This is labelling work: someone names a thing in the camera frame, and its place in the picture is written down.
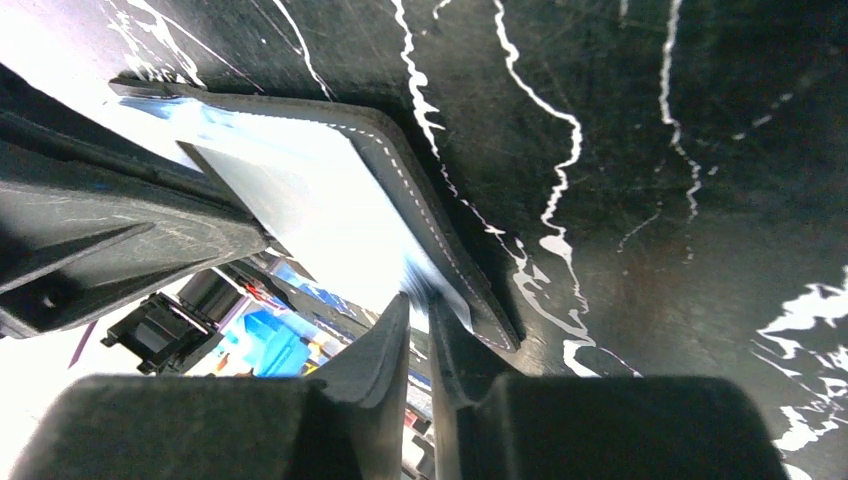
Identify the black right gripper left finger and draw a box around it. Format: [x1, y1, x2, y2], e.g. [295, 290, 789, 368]
[11, 293, 411, 479]

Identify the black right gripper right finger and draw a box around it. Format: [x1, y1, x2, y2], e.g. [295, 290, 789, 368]
[428, 296, 786, 479]

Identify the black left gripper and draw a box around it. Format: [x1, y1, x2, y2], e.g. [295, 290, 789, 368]
[1, 69, 269, 375]

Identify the black card holder wallet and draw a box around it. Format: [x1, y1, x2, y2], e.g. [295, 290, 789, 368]
[110, 78, 519, 352]

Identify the black marbled table mat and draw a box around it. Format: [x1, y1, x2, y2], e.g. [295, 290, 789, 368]
[57, 1, 847, 479]

